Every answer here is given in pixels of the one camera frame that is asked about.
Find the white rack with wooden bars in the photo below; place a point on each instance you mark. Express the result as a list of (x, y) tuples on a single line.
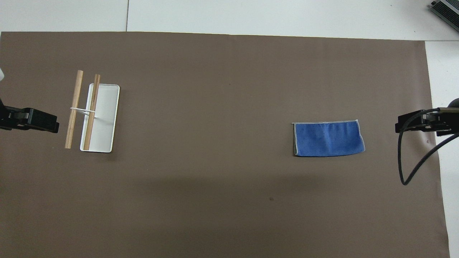
[(104, 118)]

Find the grey ribbed metal device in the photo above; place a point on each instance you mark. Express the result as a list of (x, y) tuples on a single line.
[(448, 10)]

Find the blue towel with grey edge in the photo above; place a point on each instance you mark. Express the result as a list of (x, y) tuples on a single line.
[(328, 139)]

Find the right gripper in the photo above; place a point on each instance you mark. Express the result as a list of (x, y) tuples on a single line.
[(454, 103)]

